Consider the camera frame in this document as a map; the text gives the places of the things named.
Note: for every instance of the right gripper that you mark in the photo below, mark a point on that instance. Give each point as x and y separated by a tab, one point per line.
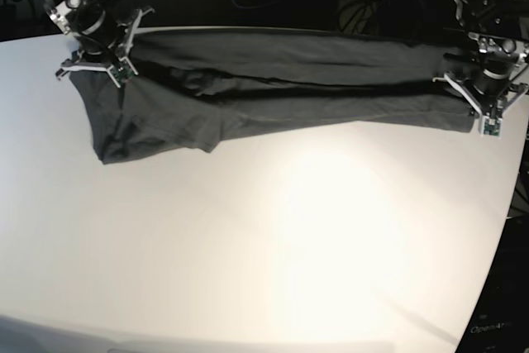
104	45

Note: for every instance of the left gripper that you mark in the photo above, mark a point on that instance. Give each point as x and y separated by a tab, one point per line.
490	99

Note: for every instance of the grey T-shirt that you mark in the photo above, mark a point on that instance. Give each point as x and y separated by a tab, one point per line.
196	88

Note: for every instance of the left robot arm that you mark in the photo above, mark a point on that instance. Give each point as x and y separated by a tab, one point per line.
493	61

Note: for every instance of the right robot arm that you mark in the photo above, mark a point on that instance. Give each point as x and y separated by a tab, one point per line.
62	12

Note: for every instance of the black OpenArm base box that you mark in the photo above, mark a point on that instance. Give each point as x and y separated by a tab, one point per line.
499	322

